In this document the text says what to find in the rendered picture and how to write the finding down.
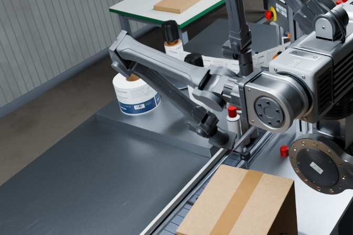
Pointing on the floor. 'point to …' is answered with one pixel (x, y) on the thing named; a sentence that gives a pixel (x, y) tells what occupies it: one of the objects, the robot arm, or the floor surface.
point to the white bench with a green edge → (202, 6)
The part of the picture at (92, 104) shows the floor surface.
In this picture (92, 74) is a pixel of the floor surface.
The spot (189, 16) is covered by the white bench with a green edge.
